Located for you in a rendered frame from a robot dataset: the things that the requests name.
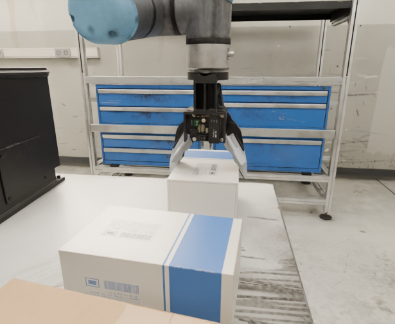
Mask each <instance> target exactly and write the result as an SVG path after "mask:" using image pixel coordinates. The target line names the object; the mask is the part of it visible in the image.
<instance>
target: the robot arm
mask: <svg viewBox="0 0 395 324"><path fill-rule="evenodd" d="M232 4H233V0H68V2H67V9H68V13H69V15H70V17H71V20H72V22H73V26H74V27H75V29H76V31H77V32H78V33H79V34H80V35H81V36H82V37H83V38H85V39H86V40H88V41H90V42H92V43H95V44H106V45H108V44H110V45H117V44H123V43H124V42H127V41H132V40H137V39H144V38H148V37H156V36H176V35H186V69H189V72H188V80H193V107H188V108H187V109H186V110H185V111H184V121H183V122H182V123H181V124H180V125H179V126H178V128H177V131H176V134H175V143H174V146H173V148H172V152H171V158H170V174H171V173H172V171H173V169H174V168H175V166H176V165H177V163H179V161H180V160H181V159H182V158H183V157H184V152H185V151H186V150H188V149H189V148H190V147H191V146H192V144H193V142H194V141H208V142H209V143H217V144H219V143H224V147H225V148H226V150H228V151H229V152H230V153H231V154H232V155H233V159H234V162H235V163H237V164H238V166H239V171H240V173H241V175H242V176H243V178H244V179H246V177H247V161H246V157H245V149H244V145H243V138H242V134H241V130H240V128H239V126H238V124H237V123H236V122H235V121H234V120H233V119H232V118H231V115H230V114H229V112H228V111H227V107H225V106H224V99H223V95H222V87H221V84H220V83H217V81H218V80H228V79H229V72H226V69H229V68H230V60H229V58H228V57H233V56H234V51H229V49H230V47H231V45H230V44H231V13H232ZM226 134H227V135H226Z"/></svg>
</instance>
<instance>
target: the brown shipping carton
mask: <svg viewBox="0 0 395 324"><path fill-rule="evenodd" d="M0 324H223V323H217V322H214V321H208V320H205V319H199V318H194V317H191V316H185V315H181V314H176V313H172V312H167V311H163V310H158V309H153V308H149V307H144V306H140V305H134V304H131V303H125V302H122V301H117V300H111V299H108V298H102V297H99V296H93V295H90V294H84V293H80V292H75V291H70V290H66V289H61V288H58V287H52V286H48V285H43V284H39V283H34V282H29V281H25V280H20V279H16V278H13V279H11V280H10V281H9V282H8V283H7V284H5V285H4V286H2V288H0Z"/></svg>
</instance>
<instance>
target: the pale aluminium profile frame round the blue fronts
mask: <svg viewBox="0 0 395 324"><path fill-rule="evenodd" d="M360 5H361V0H352V5H351V9H350V14H349V23H348V29H347V37H346V46H345V52H344V60H343V65H342V74H341V77H343V81H342V85H340V89H339V94H338V100H330V102H329V105H337V111H336V116H335V126H334V130H315V129H264V128H240V130H241V134H242V136H261V137H283V138H327V139H332V145H331V154H330V156H323V157H322V160H325V161H329V168H327V167H326V166H325V165H324V163H323V162H322V166H321V171H320V172H321V174H322V175H320V174H313V173H311V172H299V173H301V174H291V173H275V172H247V177H246V179H269V180H284V181H301V183H302V184H305V185H309V184H310V181H311V183H312V185H313V186H314V188H315V189H316V191H317V193H318V194H319V196H320V197H302V196H289V195H277V198H278V201H279V203H295V204H317V205H323V211H324V213H323V214H320V215H319V217H320V218H321V219H324V220H331V219H332V216H330V215H328V214H327V213H330V211H331V202H332V197H333V189H334V184H335V176H336V171H337V163H338V154H339V150H340V141H341V136H342V128H343V123H344V115H345V110H346V102H347V93H348V88H349V80H350V75H351V66H352V61H353V53H354V48H355V40H356V32H357V27H358V18H359V13H360ZM327 25H328V20H321V25H320V36H319V47H318V53H317V64H316V70H315V77H321V75H322V64H323V58H324V48H325V41H326V32H327ZM75 35H76V46H77V52H78V63H79V70H80V81H81V87H82V98H83V109H84V115H85V126H86V133H87V144H88V150H89V161H90V167H91V175H97V176H98V175H99V174H100V173H101V172H110V174H109V175H108V176H117V175H118V174H120V173H124V175H125V176H131V175H132V174H160V175H170V168H158V167H143V166H131V165H117V164H111V165H106V164H103V158H102V159H100V160H99V161H97V155H96V152H102V151H101V148H99V147H96V144H95V137H94V132H128V133H152V134H176V131H177V128H178V126H164V125H113V124H93V118H92V107H91V102H97V99H96V97H91V94H90V88H89V84H87V83H86V76H88V69H87V57H86V50H85V39H84V38H83V37H82V36H81V35H80V34H79V33H78V32H77V31H76V29H75ZM116 53H117V63H118V76H124V69H123V50H122V44H117V45H116ZM82 77H83V78H82ZM346 77H347V82H346V85H345V81H346ZM83 80H84V83H83ZM212 149H213V144H212V146H210V143H209V142H208V141H204V146H201V150H212ZM319 182H325V183H326V191H325V189H324V188H323V187H322V185H321V184H320V183H319Z"/></svg>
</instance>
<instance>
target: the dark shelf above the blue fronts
mask: <svg viewBox="0 0 395 324"><path fill-rule="evenodd" d="M351 5H352V0H346V1H299V2H275V3H233V4H232V13H231V22H245V21H310V20H330V22H331V23H332V21H334V20H336V19H338V18H340V17H342V16H344V15H346V14H348V13H350V9H351Z"/></svg>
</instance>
